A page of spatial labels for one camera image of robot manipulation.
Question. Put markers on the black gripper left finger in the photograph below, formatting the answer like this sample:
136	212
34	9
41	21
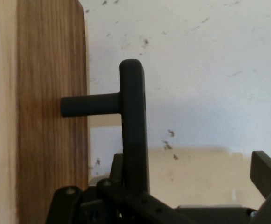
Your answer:
112	205

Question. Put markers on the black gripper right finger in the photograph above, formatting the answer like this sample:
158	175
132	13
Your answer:
268	175

